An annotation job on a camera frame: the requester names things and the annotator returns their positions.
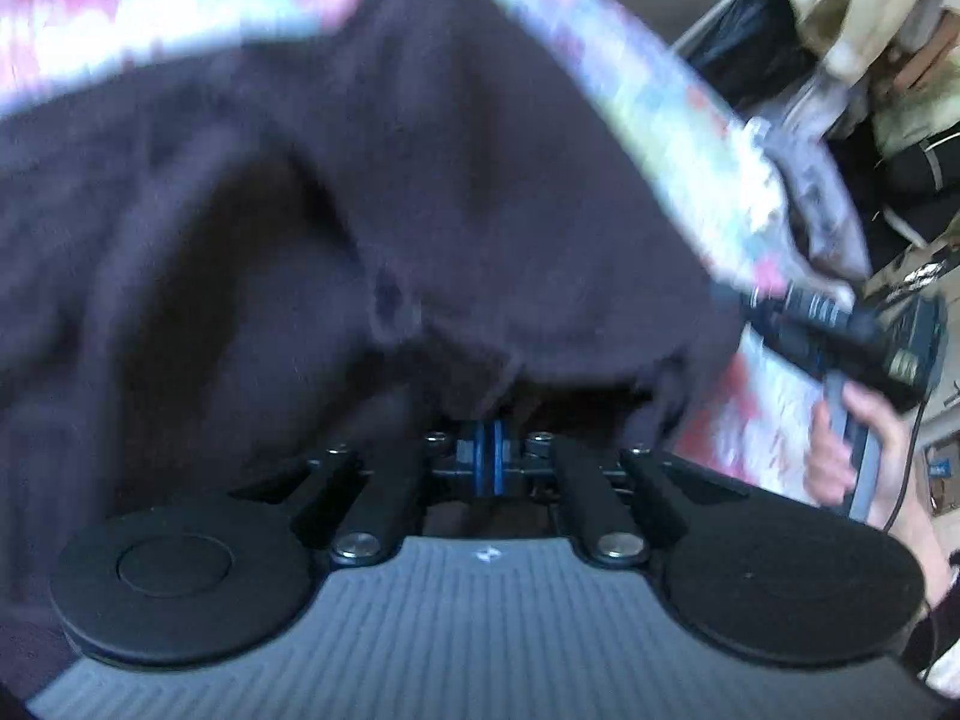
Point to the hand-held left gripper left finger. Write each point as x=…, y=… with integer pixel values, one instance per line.
x=390, y=491

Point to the person's right hand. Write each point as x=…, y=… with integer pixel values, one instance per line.
x=825, y=457

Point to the grey garment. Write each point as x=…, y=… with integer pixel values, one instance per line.
x=814, y=195

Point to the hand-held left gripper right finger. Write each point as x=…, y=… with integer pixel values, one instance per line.
x=585, y=495

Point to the row of hanging clothes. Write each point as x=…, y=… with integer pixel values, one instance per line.
x=870, y=52

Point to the person's right forearm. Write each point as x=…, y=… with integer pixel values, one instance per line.
x=922, y=555

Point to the floral quilt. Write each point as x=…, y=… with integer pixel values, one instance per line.
x=615, y=52

